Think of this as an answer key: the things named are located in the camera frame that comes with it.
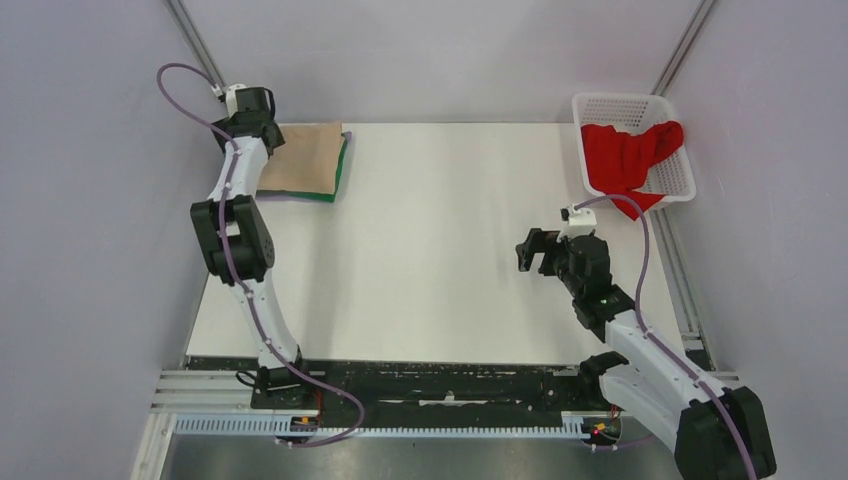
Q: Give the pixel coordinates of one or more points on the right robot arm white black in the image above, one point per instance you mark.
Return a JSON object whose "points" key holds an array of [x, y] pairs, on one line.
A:
{"points": [[713, 431]]}

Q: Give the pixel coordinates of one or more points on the beige t shirt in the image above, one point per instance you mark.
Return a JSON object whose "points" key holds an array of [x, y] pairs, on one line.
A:
{"points": [[307, 161]]}

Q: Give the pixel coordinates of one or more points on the red t shirt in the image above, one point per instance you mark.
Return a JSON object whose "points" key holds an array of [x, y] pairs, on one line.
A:
{"points": [[619, 162]]}

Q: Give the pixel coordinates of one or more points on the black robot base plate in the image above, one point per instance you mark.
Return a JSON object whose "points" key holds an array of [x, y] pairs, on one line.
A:
{"points": [[426, 395]]}

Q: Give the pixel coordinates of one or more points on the right corner aluminium post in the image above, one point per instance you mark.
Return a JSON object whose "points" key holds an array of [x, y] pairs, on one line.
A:
{"points": [[698, 20]]}

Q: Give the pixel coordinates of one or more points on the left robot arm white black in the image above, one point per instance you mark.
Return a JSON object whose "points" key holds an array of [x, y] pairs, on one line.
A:
{"points": [[238, 249]]}

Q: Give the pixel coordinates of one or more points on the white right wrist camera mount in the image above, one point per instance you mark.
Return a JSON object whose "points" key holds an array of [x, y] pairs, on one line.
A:
{"points": [[576, 222]]}

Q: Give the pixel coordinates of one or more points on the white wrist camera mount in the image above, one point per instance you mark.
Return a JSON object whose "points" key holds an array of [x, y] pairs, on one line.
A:
{"points": [[576, 222], [228, 96]]}

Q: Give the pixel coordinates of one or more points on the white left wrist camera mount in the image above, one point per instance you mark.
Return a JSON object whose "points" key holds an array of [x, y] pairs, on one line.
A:
{"points": [[228, 96]]}

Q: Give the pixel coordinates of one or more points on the white plastic laundry basket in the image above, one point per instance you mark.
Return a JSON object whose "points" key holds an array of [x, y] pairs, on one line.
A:
{"points": [[634, 114]]}

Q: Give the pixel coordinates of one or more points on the aluminium frame rails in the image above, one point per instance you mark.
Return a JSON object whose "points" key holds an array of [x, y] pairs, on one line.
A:
{"points": [[218, 392]]}

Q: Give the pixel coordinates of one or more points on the white slotted cable duct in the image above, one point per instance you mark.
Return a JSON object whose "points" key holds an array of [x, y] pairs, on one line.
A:
{"points": [[570, 427]]}

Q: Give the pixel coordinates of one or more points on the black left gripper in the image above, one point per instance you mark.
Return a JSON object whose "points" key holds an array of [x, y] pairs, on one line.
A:
{"points": [[225, 125]]}

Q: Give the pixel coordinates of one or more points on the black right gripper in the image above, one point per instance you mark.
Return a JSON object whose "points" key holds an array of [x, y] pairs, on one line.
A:
{"points": [[540, 241]]}

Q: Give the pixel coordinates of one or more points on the corner aluminium post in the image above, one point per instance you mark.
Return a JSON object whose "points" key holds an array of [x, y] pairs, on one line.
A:
{"points": [[194, 40], [698, 20]]}

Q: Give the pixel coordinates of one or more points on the left corner aluminium post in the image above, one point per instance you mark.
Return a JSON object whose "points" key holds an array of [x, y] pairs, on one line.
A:
{"points": [[194, 40]]}

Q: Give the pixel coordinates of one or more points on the green folded t shirt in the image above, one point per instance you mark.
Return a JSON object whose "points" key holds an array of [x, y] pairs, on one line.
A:
{"points": [[327, 197]]}

